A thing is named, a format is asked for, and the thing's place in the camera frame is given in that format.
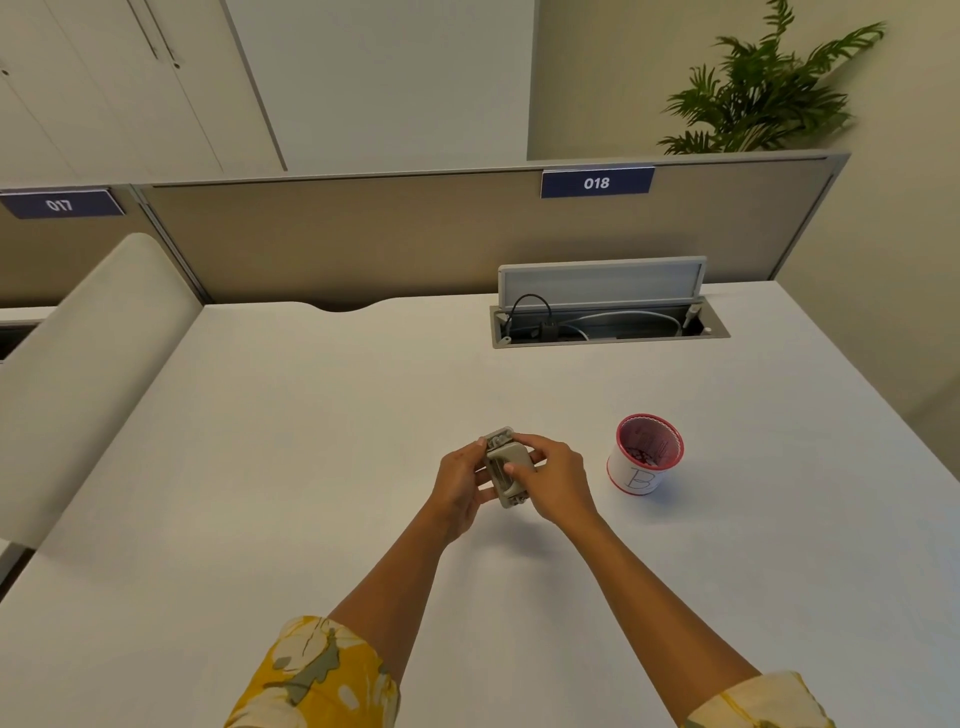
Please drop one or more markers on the yellow floral sleeve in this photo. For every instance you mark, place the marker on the yellow floral sleeve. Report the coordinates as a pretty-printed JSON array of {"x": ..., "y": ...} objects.
[
  {"x": 757, "y": 703},
  {"x": 315, "y": 675}
]

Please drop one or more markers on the person's left hand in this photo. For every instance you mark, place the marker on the person's left hand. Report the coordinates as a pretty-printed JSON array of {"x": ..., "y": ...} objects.
[{"x": 454, "y": 487}]

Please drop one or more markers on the person's right forearm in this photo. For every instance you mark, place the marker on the person's right forearm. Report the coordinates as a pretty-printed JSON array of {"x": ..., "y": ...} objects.
[{"x": 660, "y": 600}]

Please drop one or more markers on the beige desk partition panel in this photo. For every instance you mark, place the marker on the beige desk partition panel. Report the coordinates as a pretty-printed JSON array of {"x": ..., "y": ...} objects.
[
  {"x": 67, "y": 247},
  {"x": 480, "y": 232}
]

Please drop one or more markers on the white cabinet doors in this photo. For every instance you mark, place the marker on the white cabinet doors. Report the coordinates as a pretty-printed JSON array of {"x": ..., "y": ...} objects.
[{"x": 135, "y": 82}]

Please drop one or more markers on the person's left thumb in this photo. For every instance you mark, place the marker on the person's left thumb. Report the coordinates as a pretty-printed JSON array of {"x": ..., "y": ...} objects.
[{"x": 478, "y": 454}]

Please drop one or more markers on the blue desk number sign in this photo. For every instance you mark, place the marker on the blue desk number sign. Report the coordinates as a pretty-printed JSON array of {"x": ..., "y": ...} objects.
[
  {"x": 61, "y": 203},
  {"x": 596, "y": 182}
]

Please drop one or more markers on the person's right thumb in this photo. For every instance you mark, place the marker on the person's right thumb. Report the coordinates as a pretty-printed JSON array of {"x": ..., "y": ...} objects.
[{"x": 519, "y": 470}]

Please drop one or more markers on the yellow floral right sleeve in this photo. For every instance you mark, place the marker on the yellow floral right sleeve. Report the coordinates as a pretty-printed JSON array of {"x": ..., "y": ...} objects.
[{"x": 757, "y": 703}]

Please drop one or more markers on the person's left forearm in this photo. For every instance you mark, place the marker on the person's left forearm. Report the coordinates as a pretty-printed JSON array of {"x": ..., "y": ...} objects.
[{"x": 386, "y": 592}]

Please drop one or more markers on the yellow floral left sleeve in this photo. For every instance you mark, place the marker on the yellow floral left sleeve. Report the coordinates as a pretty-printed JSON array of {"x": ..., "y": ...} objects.
[{"x": 315, "y": 675}]

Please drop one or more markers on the green potted palm plant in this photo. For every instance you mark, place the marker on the green potted palm plant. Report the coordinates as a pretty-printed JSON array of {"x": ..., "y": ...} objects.
[{"x": 761, "y": 86}]

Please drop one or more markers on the red mesh cup white label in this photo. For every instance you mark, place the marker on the red mesh cup white label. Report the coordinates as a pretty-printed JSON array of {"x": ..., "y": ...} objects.
[{"x": 643, "y": 454}]

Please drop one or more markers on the white side divider panel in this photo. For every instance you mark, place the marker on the white side divider panel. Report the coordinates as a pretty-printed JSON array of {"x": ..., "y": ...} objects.
[{"x": 82, "y": 375}]

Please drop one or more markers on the person's right hand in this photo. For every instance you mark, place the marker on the person's right hand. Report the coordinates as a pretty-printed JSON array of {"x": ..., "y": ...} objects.
[{"x": 556, "y": 484}]

